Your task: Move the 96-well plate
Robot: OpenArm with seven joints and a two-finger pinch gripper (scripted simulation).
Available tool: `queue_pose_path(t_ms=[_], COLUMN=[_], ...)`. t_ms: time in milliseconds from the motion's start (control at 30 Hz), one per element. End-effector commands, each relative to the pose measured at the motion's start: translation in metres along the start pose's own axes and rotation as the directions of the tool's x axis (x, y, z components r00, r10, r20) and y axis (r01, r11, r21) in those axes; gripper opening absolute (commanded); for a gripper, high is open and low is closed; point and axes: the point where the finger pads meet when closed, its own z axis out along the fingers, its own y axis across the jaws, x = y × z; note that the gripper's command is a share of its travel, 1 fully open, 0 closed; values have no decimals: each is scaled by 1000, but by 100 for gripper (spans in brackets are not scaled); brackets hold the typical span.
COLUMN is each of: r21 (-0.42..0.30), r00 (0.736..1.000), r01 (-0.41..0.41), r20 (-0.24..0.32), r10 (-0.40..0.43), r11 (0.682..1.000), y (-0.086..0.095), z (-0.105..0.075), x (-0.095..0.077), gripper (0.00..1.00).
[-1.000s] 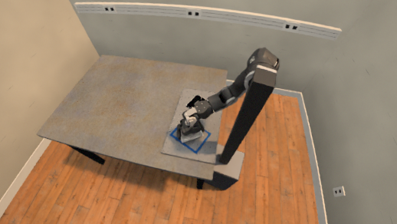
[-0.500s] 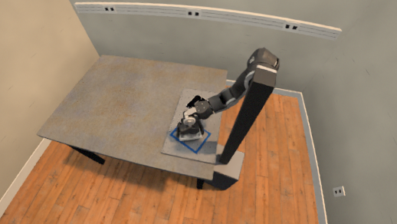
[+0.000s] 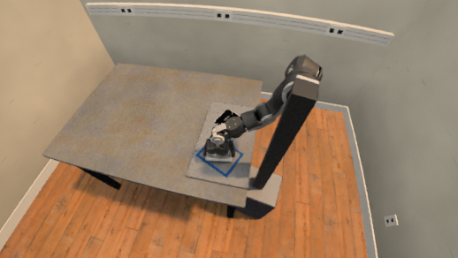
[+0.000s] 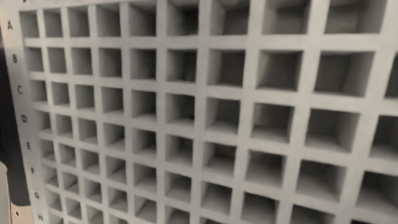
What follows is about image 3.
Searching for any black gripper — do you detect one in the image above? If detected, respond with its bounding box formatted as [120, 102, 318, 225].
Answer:
[202, 136, 235, 158]

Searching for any black rectangular panel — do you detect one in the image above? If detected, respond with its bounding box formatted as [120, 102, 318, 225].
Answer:
[215, 109, 239, 125]

